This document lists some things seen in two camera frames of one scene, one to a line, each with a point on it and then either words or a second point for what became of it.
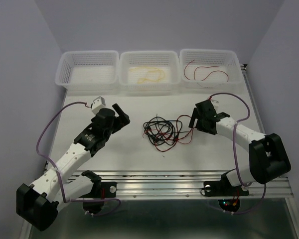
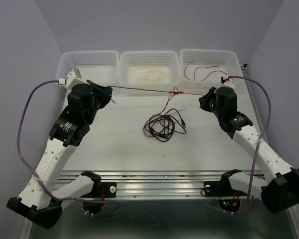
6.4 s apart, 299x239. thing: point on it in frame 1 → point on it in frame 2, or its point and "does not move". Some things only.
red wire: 204,66 does not move
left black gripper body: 118,122 → 100,99
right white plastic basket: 205,69 does not move
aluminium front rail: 180,184 does not move
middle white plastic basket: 149,71 does not move
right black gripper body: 200,125 → 209,103
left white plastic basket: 87,70 does not move
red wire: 176,134 → 175,91
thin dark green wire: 178,132 → 147,89
